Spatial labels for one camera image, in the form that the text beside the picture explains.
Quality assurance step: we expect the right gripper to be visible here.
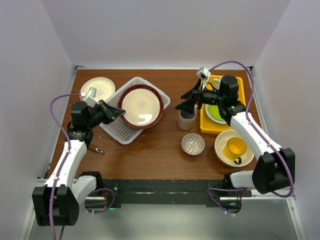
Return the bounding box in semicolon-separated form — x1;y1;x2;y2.
175;78;225;115

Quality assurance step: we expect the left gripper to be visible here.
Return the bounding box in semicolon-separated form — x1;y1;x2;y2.
85;99;125;129

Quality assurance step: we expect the red rimmed cream plate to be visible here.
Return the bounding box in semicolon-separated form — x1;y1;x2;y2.
117;84;164;130

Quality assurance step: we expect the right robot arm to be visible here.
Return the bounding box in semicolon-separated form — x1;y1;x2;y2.
175;75;295;197

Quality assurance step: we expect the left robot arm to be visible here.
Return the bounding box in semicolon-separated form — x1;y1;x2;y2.
32;100;125;226

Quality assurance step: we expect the pink purple mug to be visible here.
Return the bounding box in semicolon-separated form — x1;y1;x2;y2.
177;111;197;131

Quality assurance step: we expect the lime green plate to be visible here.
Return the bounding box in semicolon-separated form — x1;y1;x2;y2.
205;104;227;125

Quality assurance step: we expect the light blue mug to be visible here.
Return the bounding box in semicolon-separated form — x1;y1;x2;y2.
212;78;221;90

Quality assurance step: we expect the yellow plastic tray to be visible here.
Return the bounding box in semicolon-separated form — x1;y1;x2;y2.
200;76;247;135

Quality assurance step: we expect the purple patterned small bowl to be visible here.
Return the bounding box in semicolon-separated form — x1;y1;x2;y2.
181;133;205;156

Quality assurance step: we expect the cream ceramic bowl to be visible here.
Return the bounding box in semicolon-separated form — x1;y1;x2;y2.
214;129;254;168

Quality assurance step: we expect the yellow glass cup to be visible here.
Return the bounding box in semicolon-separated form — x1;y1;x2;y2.
223;137;247;165

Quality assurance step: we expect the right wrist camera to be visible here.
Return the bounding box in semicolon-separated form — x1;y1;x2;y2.
196;67;211;90

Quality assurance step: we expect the spatula with wooden handle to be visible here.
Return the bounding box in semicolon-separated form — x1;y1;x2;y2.
88;144;105;155

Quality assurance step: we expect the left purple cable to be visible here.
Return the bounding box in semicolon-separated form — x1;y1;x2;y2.
48;92;116;240

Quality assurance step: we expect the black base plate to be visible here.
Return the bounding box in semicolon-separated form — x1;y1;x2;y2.
103;179;252;210

